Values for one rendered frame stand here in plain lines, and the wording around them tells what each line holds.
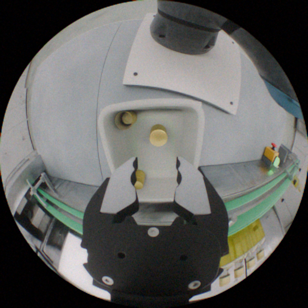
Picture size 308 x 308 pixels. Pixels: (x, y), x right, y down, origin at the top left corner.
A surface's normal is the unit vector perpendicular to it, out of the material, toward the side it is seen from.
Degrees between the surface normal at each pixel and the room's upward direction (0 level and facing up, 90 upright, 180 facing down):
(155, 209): 90
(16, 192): 90
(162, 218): 90
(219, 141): 0
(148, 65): 0
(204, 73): 0
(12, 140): 90
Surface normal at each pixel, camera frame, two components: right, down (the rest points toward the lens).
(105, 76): -0.04, 0.48
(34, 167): 1.00, -0.03
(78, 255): -0.06, -0.87
